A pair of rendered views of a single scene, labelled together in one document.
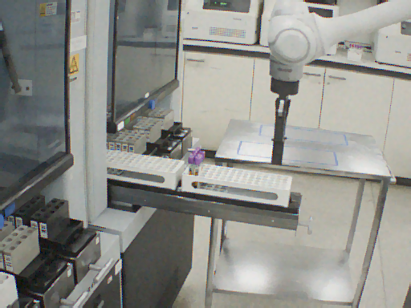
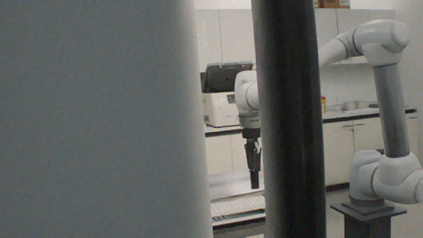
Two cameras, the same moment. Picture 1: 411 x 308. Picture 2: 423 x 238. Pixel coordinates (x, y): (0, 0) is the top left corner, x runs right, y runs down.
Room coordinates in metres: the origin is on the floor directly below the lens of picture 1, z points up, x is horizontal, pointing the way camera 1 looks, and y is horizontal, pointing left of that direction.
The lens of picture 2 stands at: (0.17, 0.55, 1.31)
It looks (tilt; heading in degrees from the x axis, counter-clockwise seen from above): 4 degrees down; 334
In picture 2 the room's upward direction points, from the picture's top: 5 degrees counter-clockwise
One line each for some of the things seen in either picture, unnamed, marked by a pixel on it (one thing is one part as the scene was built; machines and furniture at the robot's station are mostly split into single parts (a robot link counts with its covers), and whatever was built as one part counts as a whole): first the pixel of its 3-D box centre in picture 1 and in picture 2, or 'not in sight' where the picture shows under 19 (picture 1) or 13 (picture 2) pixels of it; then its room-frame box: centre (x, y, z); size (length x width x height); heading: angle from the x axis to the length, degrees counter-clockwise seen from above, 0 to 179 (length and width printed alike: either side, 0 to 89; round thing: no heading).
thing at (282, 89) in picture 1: (283, 95); (252, 139); (1.30, -0.19, 1.11); 0.08 x 0.07 x 0.09; 167
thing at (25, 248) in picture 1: (22, 252); not in sight; (0.86, 0.37, 0.85); 0.12 x 0.02 x 0.06; 168
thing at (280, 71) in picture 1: (286, 67); (250, 120); (1.30, -0.19, 1.18); 0.09 x 0.09 x 0.06
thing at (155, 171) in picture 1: (131, 169); not in sight; (1.39, 0.21, 0.83); 0.30 x 0.10 x 0.06; 78
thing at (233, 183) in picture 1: (237, 185); (231, 213); (1.32, -0.09, 0.83); 0.30 x 0.10 x 0.06; 78
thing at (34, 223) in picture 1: (46, 219); not in sight; (1.01, 0.36, 0.85); 0.12 x 0.02 x 0.06; 166
